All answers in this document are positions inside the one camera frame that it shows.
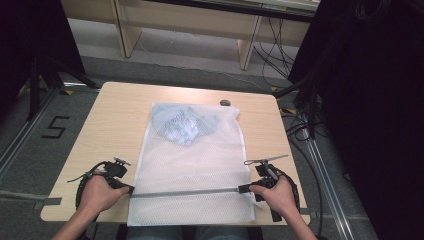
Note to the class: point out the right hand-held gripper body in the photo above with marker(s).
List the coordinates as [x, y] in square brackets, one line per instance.
[268, 181]

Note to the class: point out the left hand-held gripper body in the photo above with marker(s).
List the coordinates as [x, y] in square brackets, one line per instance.
[115, 171]

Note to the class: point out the white mesh laundry bag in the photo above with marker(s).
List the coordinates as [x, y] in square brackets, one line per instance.
[193, 163]

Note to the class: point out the person's right hand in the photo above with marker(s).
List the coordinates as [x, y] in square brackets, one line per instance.
[281, 198]

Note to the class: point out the person's left hand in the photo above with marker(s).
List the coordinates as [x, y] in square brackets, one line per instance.
[96, 196]

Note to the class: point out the light blue garment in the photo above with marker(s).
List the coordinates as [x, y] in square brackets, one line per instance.
[176, 125]

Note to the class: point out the black metal stand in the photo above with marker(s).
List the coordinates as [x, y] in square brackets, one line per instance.
[35, 86]
[311, 110]

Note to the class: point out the dark round table grommet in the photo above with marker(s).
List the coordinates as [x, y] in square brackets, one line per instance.
[225, 102]

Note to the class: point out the black curtain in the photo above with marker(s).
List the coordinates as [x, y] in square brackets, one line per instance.
[30, 36]
[373, 100]

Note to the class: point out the light wooden desk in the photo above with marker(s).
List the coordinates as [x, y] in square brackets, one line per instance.
[186, 21]

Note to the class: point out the metal floor rail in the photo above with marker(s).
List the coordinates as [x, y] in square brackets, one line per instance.
[23, 131]
[328, 186]

